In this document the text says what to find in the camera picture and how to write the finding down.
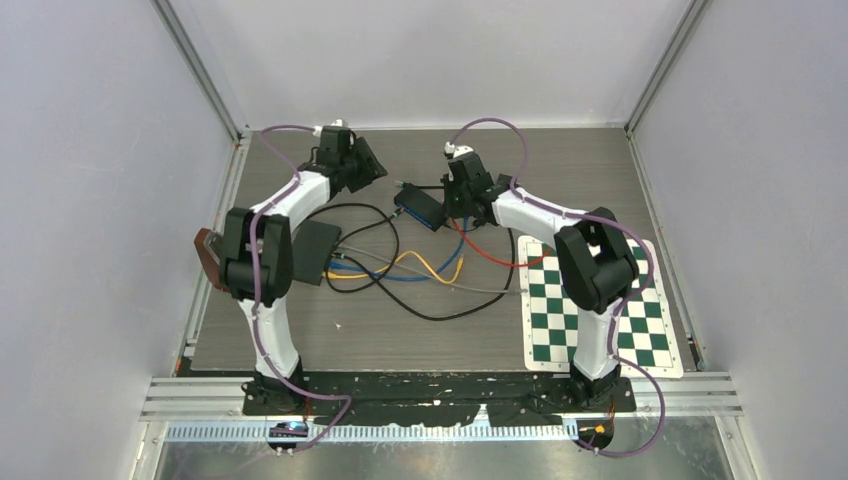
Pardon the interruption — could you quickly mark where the black switch with blue ports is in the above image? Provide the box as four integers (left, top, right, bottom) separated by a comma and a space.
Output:
393, 184, 447, 232

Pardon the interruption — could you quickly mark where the long black ethernet cable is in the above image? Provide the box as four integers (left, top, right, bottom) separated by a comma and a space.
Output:
324, 180, 517, 323

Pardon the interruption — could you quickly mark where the red ethernet cable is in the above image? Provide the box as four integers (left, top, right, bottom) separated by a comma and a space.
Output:
450, 218, 554, 270

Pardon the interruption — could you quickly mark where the grey ethernet cable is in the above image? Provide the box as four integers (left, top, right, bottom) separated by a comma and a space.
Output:
334, 243, 531, 296

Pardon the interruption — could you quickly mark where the plain black network switch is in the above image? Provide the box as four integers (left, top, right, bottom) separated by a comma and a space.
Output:
292, 220, 342, 286

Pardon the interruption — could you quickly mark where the orange ethernet cable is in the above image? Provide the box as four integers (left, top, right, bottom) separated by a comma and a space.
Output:
322, 250, 466, 286

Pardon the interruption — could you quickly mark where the blue ethernet cable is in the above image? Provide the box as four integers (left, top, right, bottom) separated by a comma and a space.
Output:
325, 215, 473, 284

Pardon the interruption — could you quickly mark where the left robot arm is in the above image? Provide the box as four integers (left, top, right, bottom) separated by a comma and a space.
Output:
219, 119, 387, 414

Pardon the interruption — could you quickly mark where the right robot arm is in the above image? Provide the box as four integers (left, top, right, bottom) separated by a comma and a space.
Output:
442, 145, 639, 411

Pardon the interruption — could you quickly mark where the brown object at left edge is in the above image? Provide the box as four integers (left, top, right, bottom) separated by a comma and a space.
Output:
193, 228, 229, 293

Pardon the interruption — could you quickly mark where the green white chessboard mat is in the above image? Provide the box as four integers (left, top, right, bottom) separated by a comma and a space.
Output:
517, 235, 684, 379

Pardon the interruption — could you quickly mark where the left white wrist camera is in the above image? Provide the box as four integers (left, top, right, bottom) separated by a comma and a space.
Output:
313, 118, 348, 137

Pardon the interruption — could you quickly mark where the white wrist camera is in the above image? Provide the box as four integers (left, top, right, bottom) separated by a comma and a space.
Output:
443, 141, 474, 160
313, 118, 348, 137

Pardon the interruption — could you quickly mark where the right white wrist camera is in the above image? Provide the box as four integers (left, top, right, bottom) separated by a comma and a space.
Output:
443, 141, 474, 160

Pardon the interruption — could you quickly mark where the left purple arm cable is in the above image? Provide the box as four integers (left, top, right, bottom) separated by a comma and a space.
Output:
246, 124, 354, 454

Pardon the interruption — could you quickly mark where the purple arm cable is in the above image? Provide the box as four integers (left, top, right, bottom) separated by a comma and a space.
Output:
246, 124, 354, 454
443, 117, 668, 460

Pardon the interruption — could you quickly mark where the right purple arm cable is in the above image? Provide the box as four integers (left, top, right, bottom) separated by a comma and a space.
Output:
443, 117, 668, 460

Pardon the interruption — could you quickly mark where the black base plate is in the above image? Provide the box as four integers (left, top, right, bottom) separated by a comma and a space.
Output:
240, 371, 636, 427

